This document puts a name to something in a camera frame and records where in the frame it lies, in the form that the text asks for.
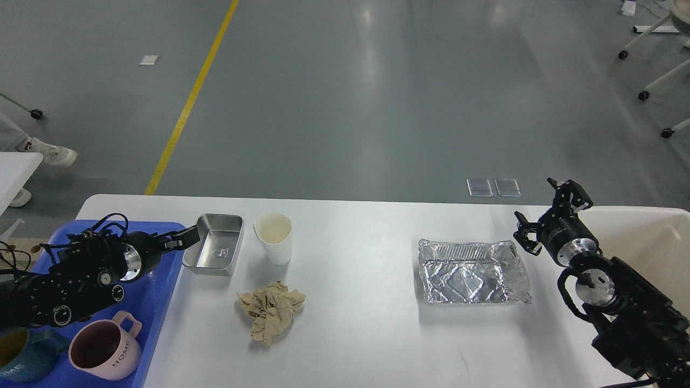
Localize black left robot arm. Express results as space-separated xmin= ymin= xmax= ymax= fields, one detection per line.
xmin=2 ymin=214 xmax=200 ymax=336

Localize blue plastic tray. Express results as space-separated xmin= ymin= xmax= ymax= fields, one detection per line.
xmin=1 ymin=219 xmax=185 ymax=387

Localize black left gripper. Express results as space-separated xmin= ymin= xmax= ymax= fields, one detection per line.
xmin=120 ymin=226 xmax=200 ymax=283

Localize black cables at left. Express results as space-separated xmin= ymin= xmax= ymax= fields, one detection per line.
xmin=0 ymin=240 xmax=32 ymax=275

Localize clear floor plate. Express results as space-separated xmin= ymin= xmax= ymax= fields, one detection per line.
xmin=466 ymin=178 xmax=494 ymax=197
xmin=494 ymin=178 xmax=522 ymax=197

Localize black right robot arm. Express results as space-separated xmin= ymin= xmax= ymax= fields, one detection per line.
xmin=513 ymin=178 xmax=689 ymax=387

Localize white paper cup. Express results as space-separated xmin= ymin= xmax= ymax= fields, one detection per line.
xmin=254 ymin=213 xmax=293 ymax=266

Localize stainless steel rectangular container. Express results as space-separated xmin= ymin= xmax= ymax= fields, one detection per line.
xmin=182 ymin=213 xmax=244 ymax=277

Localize blue mug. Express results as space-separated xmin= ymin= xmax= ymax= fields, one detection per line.
xmin=1 ymin=329 xmax=71 ymax=383

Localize aluminium foil tray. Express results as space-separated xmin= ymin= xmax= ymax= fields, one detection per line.
xmin=417 ymin=239 xmax=532 ymax=305

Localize pink mug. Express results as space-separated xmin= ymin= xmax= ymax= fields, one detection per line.
xmin=67 ymin=311 xmax=143 ymax=381

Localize person in grey trousers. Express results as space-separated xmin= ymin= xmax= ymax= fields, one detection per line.
xmin=0 ymin=114 xmax=78 ymax=208

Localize white wheeled chair base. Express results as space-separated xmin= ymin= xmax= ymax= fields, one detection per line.
xmin=619 ymin=0 xmax=690 ymax=139

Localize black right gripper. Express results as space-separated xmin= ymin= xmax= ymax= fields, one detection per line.
xmin=513 ymin=178 xmax=599 ymax=267

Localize crumpled brown paper napkin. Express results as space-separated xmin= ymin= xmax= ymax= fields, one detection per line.
xmin=236 ymin=281 xmax=306 ymax=346

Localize white paper scrap on floor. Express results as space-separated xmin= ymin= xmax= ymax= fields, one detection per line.
xmin=139 ymin=55 xmax=160 ymax=66

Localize white plastic bin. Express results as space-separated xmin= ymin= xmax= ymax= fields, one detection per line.
xmin=579 ymin=206 xmax=689 ymax=316

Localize right clear floor plate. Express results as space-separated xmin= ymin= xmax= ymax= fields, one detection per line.
xmin=494 ymin=178 xmax=522 ymax=197

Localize white side table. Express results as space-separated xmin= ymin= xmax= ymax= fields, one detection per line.
xmin=1 ymin=151 xmax=43 ymax=214

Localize black caster left stand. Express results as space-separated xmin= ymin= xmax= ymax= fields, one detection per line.
xmin=1 ymin=90 xmax=44 ymax=120

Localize left clear floor plate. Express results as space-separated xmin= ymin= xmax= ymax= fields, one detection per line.
xmin=466 ymin=178 xmax=494 ymax=197

